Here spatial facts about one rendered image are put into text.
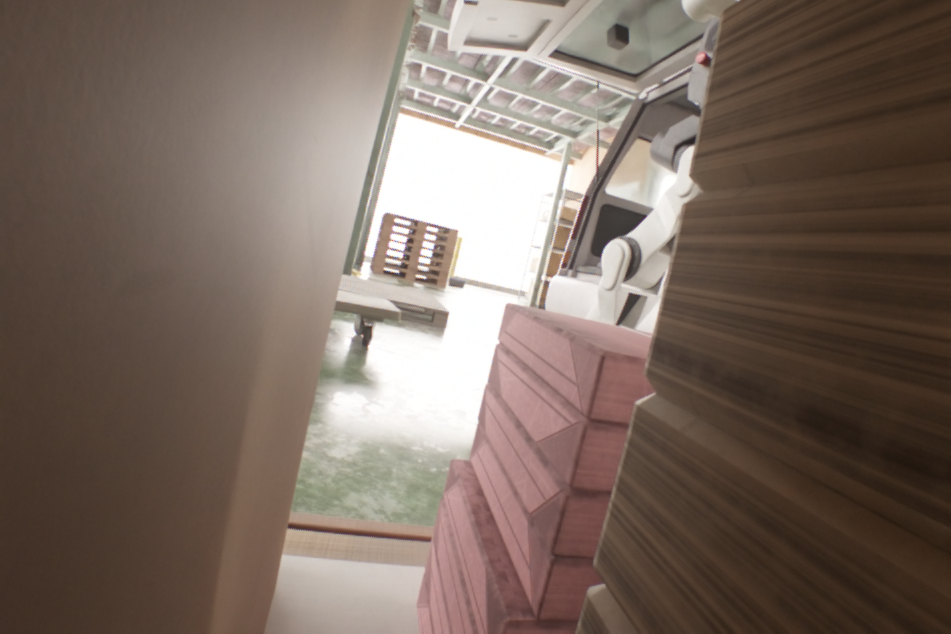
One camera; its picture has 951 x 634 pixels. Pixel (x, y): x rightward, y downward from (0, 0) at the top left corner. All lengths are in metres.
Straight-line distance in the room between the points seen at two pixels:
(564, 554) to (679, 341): 0.22
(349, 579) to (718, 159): 0.62
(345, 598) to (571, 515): 0.38
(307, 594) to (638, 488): 0.53
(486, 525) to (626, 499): 0.29
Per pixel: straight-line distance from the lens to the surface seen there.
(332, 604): 0.65
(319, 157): 0.18
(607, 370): 0.31
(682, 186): 1.35
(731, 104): 0.18
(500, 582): 0.40
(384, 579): 0.70
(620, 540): 0.19
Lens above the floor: 0.50
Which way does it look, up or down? level
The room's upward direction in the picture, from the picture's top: 13 degrees clockwise
